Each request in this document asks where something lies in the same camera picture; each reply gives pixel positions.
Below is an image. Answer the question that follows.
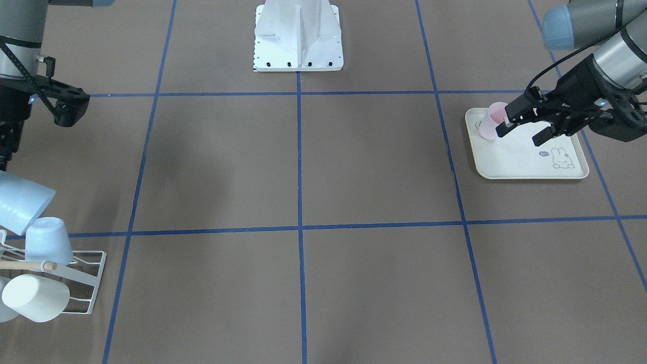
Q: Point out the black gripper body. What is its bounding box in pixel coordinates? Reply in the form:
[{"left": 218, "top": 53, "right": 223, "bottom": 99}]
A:
[
  {"left": 505, "top": 55, "right": 632, "bottom": 136},
  {"left": 1, "top": 85, "right": 31, "bottom": 172}
]

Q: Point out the pink cup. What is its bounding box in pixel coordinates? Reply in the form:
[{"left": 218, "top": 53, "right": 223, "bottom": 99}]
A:
[{"left": 479, "top": 102, "right": 508, "bottom": 141}]

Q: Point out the blue cup tray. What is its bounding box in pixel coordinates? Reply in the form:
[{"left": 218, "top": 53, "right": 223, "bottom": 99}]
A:
[{"left": 1, "top": 172, "right": 56, "bottom": 235}]

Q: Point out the blue cup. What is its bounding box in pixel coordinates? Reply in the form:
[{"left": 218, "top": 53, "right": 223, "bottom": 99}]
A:
[{"left": 25, "top": 217, "right": 74, "bottom": 265}]

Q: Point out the white ikea cup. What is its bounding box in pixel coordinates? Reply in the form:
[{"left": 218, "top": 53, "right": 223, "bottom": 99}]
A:
[{"left": 2, "top": 274, "right": 71, "bottom": 323}]

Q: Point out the grey ikea cup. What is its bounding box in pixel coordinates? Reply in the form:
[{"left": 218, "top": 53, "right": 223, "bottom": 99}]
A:
[{"left": 0, "top": 276, "right": 19, "bottom": 323}]

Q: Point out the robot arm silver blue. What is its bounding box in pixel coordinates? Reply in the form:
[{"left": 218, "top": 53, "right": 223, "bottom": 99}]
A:
[
  {"left": 1, "top": 1, "right": 113, "bottom": 172},
  {"left": 495, "top": 1, "right": 646, "bottom": 147}
]

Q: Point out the cream serving tray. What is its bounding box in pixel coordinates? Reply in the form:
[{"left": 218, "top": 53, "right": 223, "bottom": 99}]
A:
[{"left": 465, "top": 108, "right": 589, "bottom": 179}]

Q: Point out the white wire cup rack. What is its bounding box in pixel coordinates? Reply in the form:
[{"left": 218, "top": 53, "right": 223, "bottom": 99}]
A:
[{"left": 2, "top": 230, "right": 107, "bottom": 316}]

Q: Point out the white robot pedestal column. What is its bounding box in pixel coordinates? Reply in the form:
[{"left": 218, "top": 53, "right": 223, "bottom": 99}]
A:
[{"left": 253, "top": 1, "right": 344, "bottom": 72}]

